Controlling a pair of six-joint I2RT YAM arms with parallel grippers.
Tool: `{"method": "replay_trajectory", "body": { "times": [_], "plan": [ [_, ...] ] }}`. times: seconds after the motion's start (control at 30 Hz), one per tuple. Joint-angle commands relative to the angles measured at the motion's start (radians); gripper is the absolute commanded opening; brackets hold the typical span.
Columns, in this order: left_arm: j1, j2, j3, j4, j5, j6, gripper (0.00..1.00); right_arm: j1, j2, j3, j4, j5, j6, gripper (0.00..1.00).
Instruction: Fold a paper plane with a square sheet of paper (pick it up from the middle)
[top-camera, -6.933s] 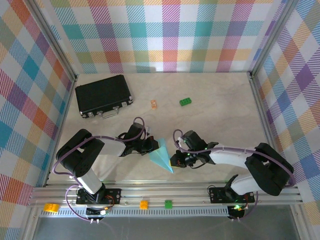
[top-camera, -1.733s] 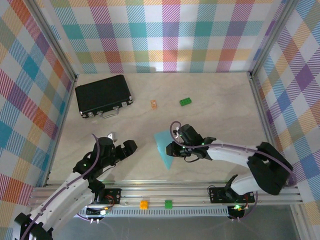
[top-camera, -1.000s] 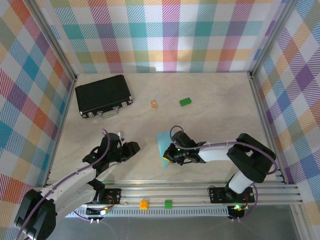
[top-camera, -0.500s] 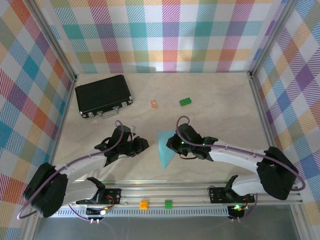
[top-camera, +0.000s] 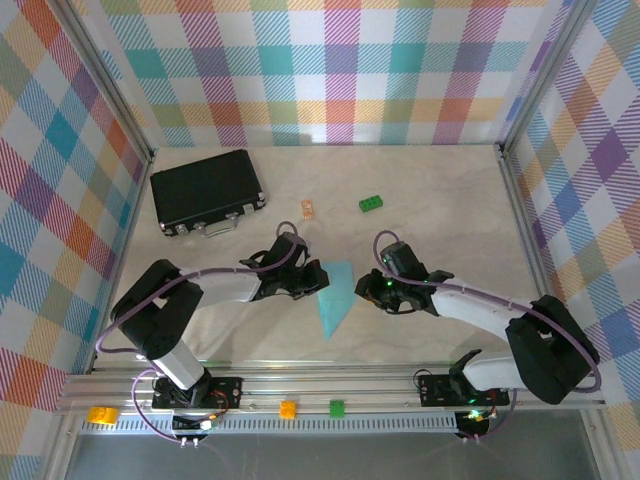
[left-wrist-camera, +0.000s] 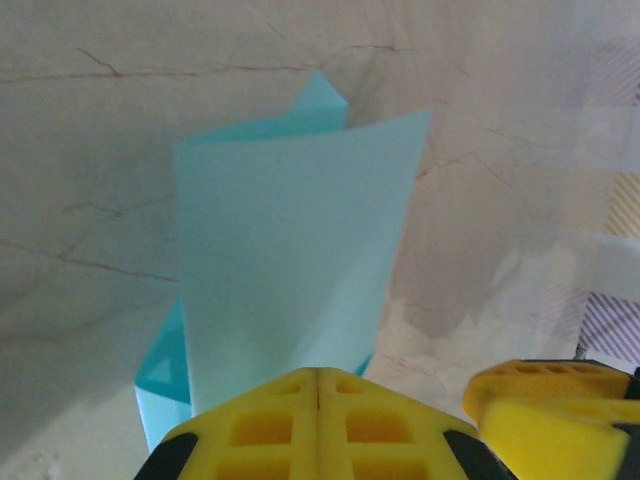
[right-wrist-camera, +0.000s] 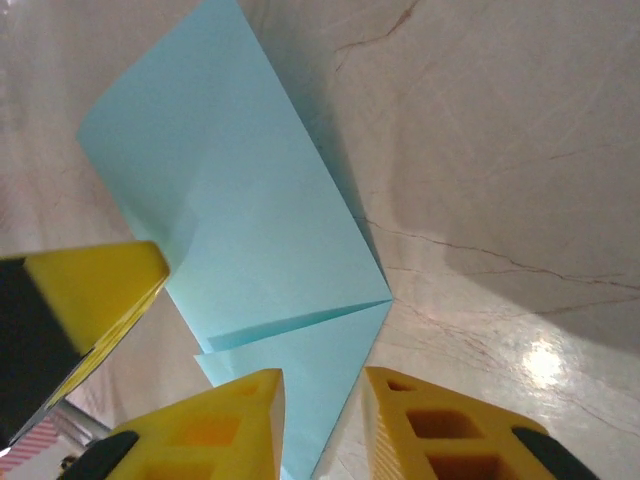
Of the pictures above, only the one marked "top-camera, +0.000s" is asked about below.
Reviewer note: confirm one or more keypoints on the yellow toy brick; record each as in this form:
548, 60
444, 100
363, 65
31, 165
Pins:
103, 415

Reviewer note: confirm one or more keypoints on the small circuit board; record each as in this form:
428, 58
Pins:
475, 417
207, 425

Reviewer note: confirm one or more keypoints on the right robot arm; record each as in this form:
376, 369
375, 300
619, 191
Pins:
550, 350

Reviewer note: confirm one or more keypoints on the light blue paper sheet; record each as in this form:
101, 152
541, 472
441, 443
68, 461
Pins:
335, 300

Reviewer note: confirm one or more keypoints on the black carrying case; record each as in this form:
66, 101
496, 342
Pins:
207, 192

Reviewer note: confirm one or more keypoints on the aluminium side rail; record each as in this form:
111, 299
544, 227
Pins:
530, 225
122, 240

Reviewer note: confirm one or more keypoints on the aluminium frame post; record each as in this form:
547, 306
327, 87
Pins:
545, 80
107, 80

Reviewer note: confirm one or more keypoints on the green toy brick long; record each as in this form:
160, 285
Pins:
371, 203

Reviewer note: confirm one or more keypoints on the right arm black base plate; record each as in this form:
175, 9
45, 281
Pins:
435, 390

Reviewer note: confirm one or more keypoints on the orange toy brick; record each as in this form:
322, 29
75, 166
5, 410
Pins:
288, 409

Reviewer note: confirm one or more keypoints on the green toy brick square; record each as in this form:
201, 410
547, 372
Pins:
336, 408

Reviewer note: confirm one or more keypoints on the small orange connector piece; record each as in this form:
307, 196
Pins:
307, 209

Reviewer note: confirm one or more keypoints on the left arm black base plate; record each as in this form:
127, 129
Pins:
227, 392

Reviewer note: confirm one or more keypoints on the wide aluminium base rail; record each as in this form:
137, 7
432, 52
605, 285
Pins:
310, 385

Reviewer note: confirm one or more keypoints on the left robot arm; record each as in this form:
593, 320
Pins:
155, 315

